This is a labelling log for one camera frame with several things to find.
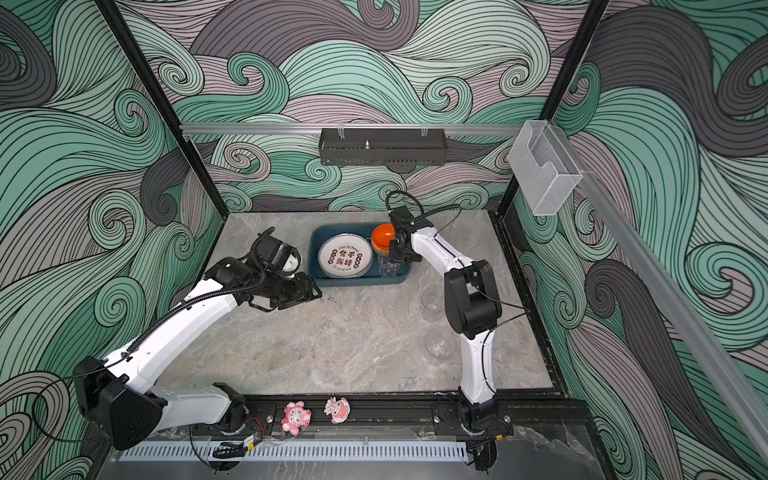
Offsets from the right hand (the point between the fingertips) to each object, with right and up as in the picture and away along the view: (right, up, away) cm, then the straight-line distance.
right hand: (401, 256), depth 97 cm
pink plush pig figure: (-28, -37, -26) cm, 54 cm away
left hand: (-24, -8, -22) cm, 33 cm away
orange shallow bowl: (-6, +7, +7) cm, 12 cm away
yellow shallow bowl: (-6, +1, +1) cm, 6 cm away
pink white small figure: (-18, -37, -25) cm, 48 cm away
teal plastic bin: (-30, +8, +10) cm, 32 cm away
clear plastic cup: (+10, -14, -5) cm, 17 cm away
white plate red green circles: (-19, 0, +7) cm, 21 cm away
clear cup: (-5, -4, +4) cm, 8 cm away
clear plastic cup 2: (+10, -25, -12) cm, 30 cm away
